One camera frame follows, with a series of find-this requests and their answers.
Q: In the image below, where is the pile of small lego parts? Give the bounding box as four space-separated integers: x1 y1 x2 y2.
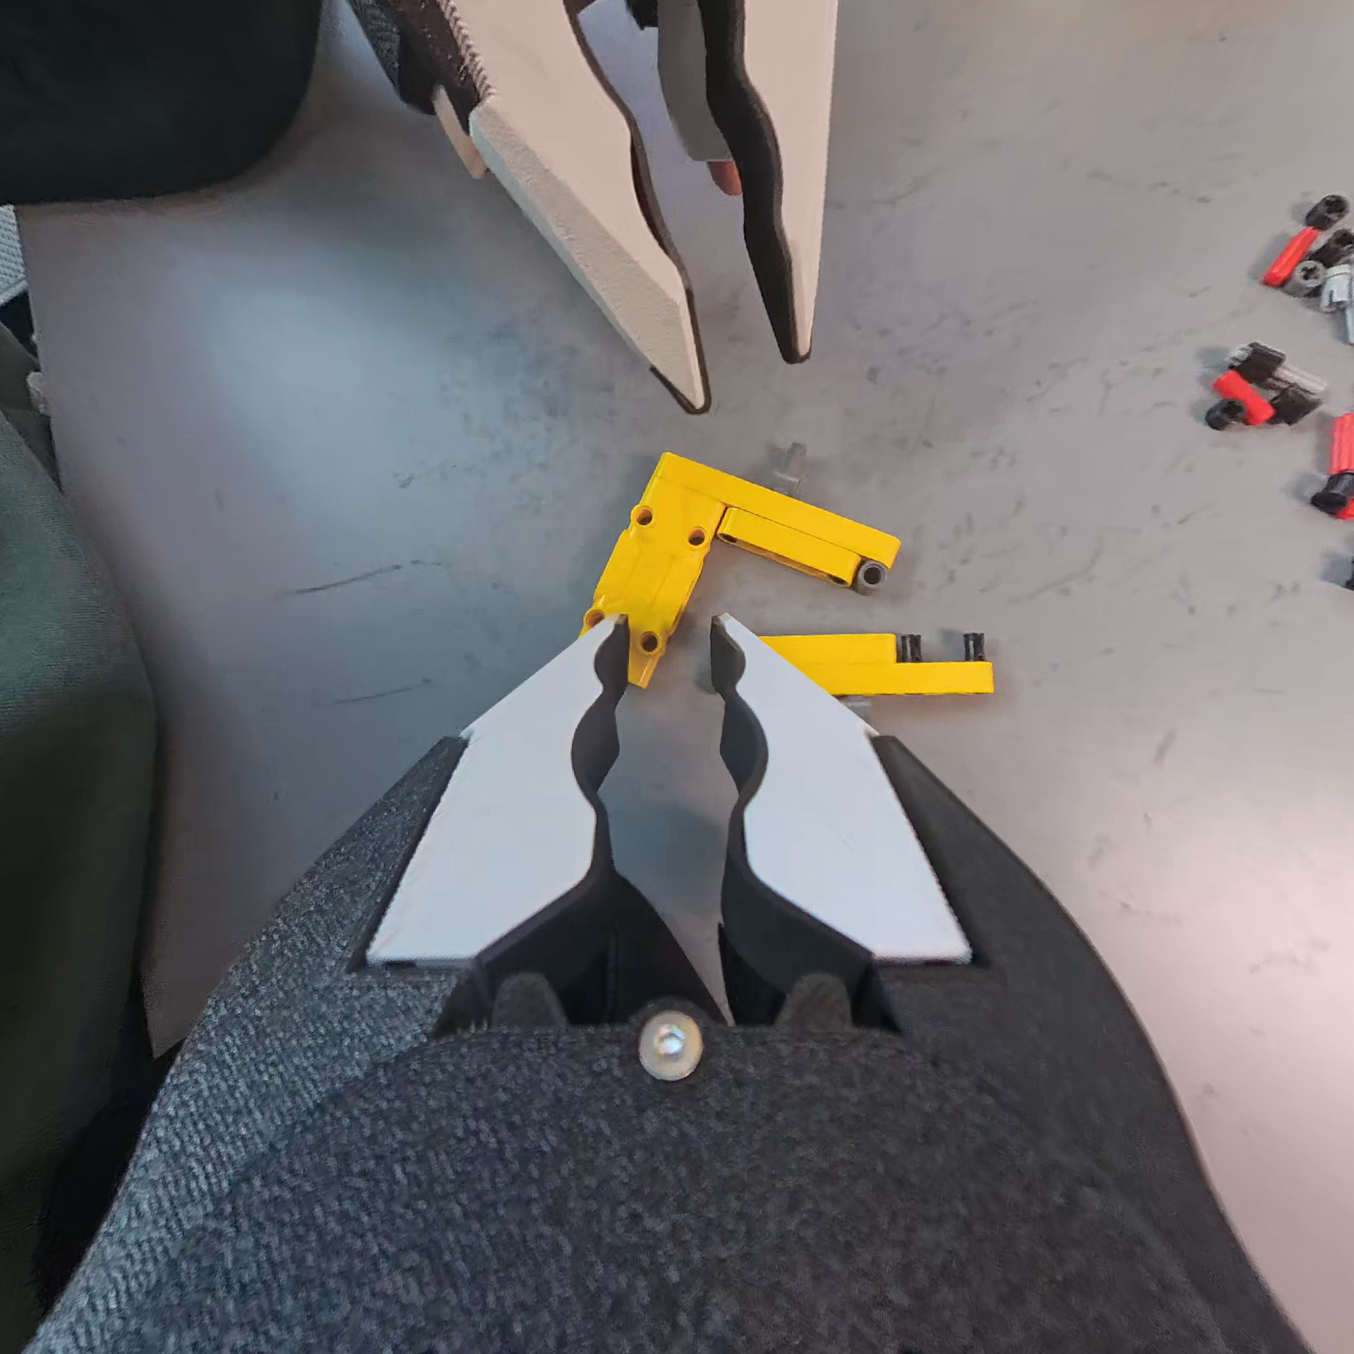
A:
1207 194 1354 595

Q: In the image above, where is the yellow lego panel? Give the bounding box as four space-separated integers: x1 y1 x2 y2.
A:
581 497 726 691

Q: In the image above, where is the yellow lego beam assembly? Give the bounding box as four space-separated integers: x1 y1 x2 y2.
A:
761 633 994 702
655 442 902 597

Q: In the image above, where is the person's green hoodie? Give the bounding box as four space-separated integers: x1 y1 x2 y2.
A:
0 319 161 1304

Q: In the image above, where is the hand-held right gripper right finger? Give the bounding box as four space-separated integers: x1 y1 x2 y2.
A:
709 612 974 1025

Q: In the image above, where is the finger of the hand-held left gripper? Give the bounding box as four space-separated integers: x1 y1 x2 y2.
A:
696 0 840 367
430 0 712 417

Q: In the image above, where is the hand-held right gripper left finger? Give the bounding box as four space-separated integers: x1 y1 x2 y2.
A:
363 617 636 1025

